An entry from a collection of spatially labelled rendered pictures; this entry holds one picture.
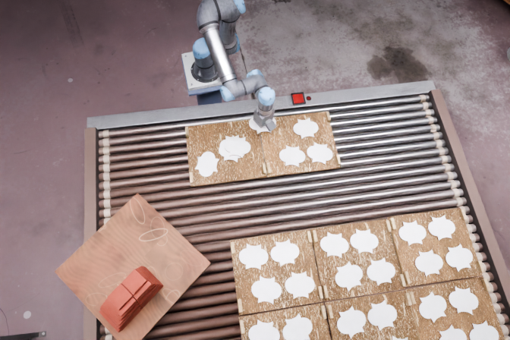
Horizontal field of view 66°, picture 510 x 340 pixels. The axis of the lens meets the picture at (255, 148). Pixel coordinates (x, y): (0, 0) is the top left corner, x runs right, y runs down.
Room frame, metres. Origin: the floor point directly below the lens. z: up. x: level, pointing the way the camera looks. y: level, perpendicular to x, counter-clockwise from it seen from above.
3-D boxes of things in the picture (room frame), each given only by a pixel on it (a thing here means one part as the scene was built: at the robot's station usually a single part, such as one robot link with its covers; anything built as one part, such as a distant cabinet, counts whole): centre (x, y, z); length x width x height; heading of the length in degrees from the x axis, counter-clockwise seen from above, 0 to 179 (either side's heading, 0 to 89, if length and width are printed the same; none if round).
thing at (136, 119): (1.13, -0.04, 0.89); 2.08 x 0.08 x 0.06; 106
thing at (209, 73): (1.31, 0.37, 0.95); 0.15 x 0.15 x 0.10
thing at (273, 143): (0.90, -0.24, 0.93); 0.41 x 0.35 x 0.02; 106
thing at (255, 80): (1.00, 0.05, 1.33); 0.11 x 0.11 x 0.08; 31
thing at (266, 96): (0.93, -0.02, 1.33); 0.09 x 0.08 x 0.11; 31
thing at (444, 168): (0.63, -0.19, 0.90); 1.95 x 0.05 x 0.05; 106
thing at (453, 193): (0.49, -0.23, 0.90); 1.95 x 0.05 x 0.05; 106
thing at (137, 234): (0.11, 0.47, 1.03); 0.50 x 0.50 x 0.02; 56
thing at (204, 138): (0.79, 0.16, 0.93); 0.41 x 0.35 x 0.02; 106
